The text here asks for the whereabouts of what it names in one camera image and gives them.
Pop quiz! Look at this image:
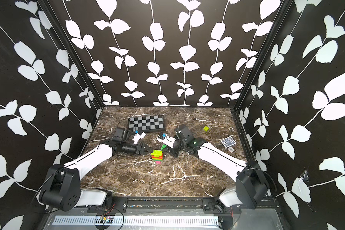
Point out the red lego brick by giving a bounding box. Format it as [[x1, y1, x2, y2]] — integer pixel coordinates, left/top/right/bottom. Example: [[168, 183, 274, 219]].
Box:
[[152, 156, 163, 160]]

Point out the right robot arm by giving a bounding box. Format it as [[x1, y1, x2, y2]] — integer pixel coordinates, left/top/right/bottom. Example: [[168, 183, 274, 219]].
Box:
[[158, 125, 270, 212]]

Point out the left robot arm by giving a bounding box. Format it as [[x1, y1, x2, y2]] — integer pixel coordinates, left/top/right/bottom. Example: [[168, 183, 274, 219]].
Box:
[[38, 137, 153, 211]]

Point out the black white chessboard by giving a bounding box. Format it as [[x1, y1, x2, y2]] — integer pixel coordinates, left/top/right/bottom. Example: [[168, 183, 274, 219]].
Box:
[[128, 115, 166, 133]]

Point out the blue playing card box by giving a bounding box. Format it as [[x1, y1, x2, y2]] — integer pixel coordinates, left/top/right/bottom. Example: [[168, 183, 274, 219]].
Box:
[[220, 136, 236, 148]]

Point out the small circuit board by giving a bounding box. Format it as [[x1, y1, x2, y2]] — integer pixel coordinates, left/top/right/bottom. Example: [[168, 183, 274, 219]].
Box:
[[95, 216, 114, 226]]

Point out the white perforated strip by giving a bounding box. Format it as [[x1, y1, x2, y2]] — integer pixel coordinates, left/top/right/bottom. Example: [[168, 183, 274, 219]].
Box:
[[51, 216, 220, 227]]

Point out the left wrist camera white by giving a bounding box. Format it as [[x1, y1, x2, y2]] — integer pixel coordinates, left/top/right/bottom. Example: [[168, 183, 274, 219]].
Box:
[[132, 132, 146, 144]]

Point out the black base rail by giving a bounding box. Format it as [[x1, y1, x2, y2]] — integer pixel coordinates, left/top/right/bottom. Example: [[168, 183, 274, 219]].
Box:
[[87, 196, 282, 215]]

